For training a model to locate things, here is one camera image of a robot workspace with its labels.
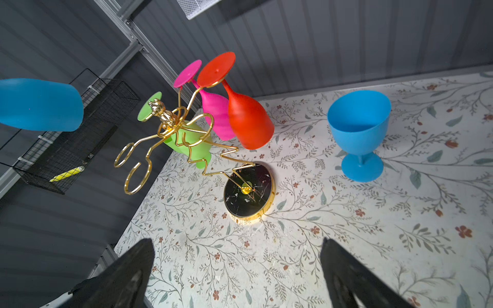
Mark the red wine glass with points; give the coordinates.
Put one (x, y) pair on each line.
(248, 118)

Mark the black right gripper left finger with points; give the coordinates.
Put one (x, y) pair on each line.
(122, 284)

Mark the blue wine glass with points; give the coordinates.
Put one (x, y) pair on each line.
(359, 123)
(39, 105)

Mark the blue wine glass front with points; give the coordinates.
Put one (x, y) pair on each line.
(359, 123)

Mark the lime green wine glass back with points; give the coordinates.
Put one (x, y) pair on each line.
(174, 130)

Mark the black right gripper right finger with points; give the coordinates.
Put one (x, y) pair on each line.
(349, 281)

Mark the white wire mesh basket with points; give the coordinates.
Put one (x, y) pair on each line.
(193, 8)

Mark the magenta wine glass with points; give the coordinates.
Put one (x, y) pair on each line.
(213, 104)

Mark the black wire mesh basket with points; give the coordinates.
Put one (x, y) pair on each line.
(37, 156)

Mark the gold wine glass rack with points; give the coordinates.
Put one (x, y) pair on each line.
(250, 187)

